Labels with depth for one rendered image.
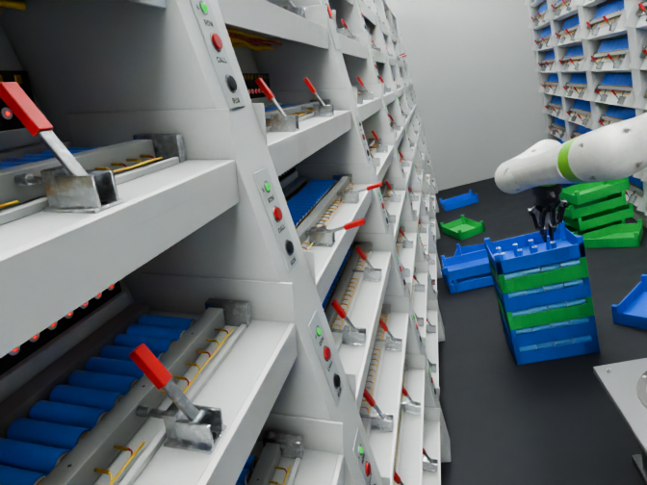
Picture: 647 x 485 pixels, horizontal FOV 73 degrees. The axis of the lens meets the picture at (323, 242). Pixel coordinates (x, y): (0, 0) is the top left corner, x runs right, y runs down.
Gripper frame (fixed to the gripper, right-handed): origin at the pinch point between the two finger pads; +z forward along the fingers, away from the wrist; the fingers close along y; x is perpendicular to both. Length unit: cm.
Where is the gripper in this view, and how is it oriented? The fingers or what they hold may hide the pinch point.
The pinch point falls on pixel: (547, 232)
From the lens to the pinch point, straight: 182.2
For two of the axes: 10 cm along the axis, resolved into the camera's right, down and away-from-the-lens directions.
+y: 9.4, -2.4, -2.4
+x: 0.2, -6.9, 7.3
